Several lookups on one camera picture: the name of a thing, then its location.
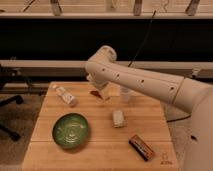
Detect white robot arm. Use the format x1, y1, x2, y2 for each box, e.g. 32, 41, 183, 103
85, 45, 213, 171

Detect black hanging cable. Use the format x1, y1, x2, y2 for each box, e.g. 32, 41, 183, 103
127, 9, 157, 68

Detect black office chair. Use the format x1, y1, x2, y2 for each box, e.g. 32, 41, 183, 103
0, 64, 24, 142

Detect green ceramic bowl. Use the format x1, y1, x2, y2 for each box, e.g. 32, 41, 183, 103
52, 113, 89, 149

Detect black floor cable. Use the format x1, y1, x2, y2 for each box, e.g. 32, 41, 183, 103
166, 114, 192, 123

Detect clear plastic cup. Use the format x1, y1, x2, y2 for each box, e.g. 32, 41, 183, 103
120, 86, 132, 103

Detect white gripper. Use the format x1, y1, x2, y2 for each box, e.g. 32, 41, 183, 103
87, 75, 109, 100

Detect brown red sausage snack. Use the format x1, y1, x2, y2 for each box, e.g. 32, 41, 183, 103
90, 90, 103, 99

